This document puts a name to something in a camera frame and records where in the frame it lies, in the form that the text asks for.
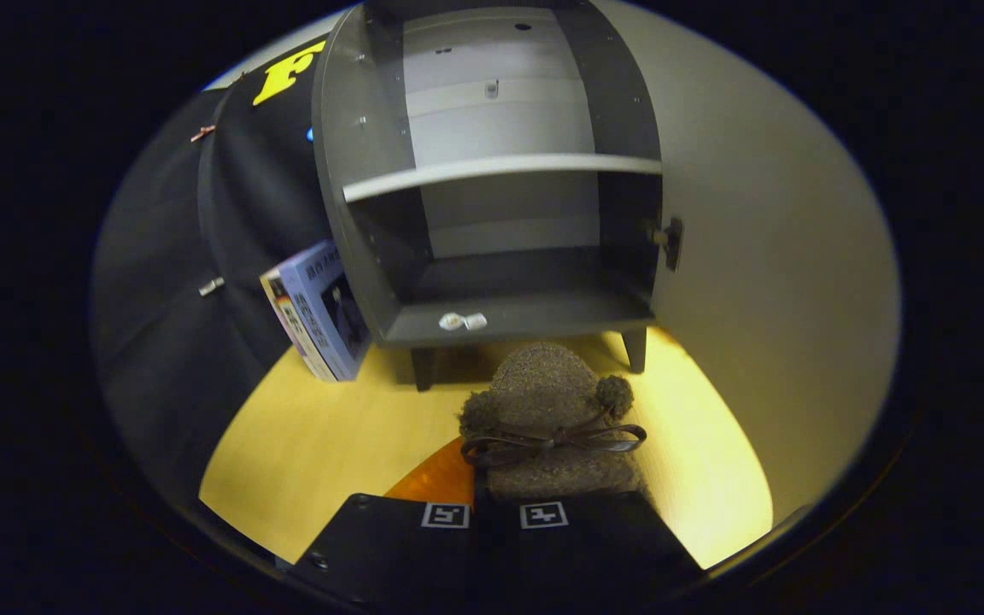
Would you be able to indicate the brown fuzzy shoe with bow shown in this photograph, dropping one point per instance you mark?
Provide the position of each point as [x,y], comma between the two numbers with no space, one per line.
[543,384]

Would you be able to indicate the silver clip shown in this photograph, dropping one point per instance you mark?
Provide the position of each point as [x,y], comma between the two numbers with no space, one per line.
[211,286]

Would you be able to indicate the blue book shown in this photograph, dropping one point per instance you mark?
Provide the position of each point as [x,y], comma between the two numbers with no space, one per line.
[321,307]

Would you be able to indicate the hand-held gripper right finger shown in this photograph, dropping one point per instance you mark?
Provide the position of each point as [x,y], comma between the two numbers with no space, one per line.
[594,547]

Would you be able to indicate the black backdrop cloth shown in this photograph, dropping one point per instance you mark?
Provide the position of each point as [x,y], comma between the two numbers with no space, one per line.
[159,342]

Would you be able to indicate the red clip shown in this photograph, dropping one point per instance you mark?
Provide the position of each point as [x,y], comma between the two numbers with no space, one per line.
[202,133]

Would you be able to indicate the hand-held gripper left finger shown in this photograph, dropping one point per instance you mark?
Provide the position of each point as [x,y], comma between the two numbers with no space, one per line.
[389,547]

